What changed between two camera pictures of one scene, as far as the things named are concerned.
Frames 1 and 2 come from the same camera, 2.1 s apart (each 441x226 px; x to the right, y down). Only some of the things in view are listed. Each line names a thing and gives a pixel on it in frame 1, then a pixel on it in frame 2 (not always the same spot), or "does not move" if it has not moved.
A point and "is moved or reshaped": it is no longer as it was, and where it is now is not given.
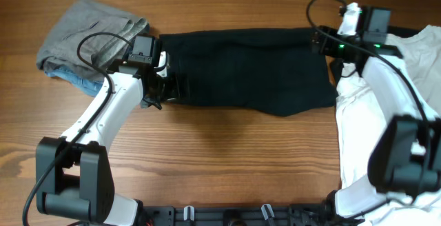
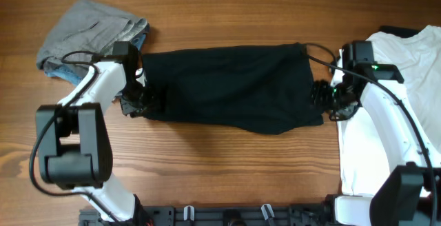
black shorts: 270,72 is moved or reshaped
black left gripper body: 167,89 → 134,98
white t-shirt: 372,92 does not move
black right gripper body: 333,47 → 337,104
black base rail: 307,215 does not move
